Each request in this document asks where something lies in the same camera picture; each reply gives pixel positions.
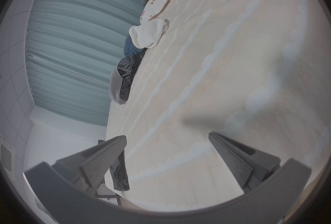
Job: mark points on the pile of clothes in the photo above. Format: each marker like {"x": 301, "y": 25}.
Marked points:
{"x": 134, "y": 60}

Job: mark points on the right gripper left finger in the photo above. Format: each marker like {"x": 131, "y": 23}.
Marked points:
{"x": 100, "y": 163}

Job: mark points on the bed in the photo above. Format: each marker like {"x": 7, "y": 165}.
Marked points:
{"x": 219, "y": 75}

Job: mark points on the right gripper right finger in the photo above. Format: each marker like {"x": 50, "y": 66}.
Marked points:
{"x": 243, "y": 163}

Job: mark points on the white printed pillow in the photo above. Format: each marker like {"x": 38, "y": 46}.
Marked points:
{"x": 157, "y": 0}

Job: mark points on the blue-green curtain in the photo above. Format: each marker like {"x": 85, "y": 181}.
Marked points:
{"x": 77, "y": 16}
{"x": 67, "y": 88}

